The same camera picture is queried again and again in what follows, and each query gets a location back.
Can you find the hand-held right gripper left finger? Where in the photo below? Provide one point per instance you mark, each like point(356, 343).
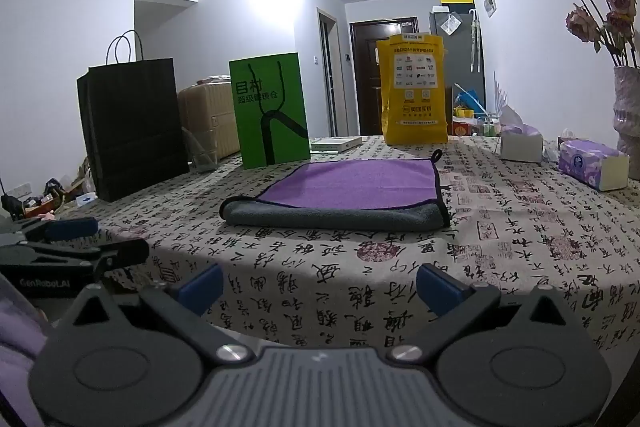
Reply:
point(201, 289)

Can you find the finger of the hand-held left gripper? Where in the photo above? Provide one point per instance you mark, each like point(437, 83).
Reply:
point(70, 228)
point(127, 252)

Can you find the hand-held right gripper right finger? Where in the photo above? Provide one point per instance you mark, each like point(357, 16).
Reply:
point(440, 289)

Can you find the purple and grey towel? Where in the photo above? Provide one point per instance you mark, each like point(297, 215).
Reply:
point(350, 187)

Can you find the clutter of small boxes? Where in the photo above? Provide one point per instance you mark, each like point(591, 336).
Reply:
point(55, 197)

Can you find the person's purple clothing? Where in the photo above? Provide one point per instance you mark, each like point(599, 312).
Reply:
point(17, 342)

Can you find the calligraphy print tablecloth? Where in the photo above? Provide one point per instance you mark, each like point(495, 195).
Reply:
point(525, 247)

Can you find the black paper bag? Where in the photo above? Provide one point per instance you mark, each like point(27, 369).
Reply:
point(135, 132)

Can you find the beige suitcase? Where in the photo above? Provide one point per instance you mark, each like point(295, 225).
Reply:
point(210, 117)

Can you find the white tissue box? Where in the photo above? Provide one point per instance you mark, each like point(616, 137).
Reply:
point(521, 147)

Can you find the pile of colourful clutter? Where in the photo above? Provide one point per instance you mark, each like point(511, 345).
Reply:
point(472, 114)

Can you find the flat white box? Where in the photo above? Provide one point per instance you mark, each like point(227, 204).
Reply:
point(336, 144)

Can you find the green paper bag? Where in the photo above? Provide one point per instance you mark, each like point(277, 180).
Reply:
point(272, 112)

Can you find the yellow printed bag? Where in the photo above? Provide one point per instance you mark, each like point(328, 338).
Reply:
point(412, 97)

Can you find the purple tissue packet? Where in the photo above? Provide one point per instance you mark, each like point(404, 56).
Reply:
point(590, 162)

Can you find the dark brown door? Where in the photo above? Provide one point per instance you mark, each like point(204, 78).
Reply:
point(367, 82)

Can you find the grey fridge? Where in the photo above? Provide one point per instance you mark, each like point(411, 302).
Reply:
point(465, 62)

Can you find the crinkled pale vase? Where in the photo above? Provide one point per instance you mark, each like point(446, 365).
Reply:
point(627, 122)

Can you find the yellow and black box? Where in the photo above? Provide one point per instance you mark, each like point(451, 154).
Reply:
point(457, 0)

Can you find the interior doorway frame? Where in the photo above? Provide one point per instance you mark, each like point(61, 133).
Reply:
point(326, 72)

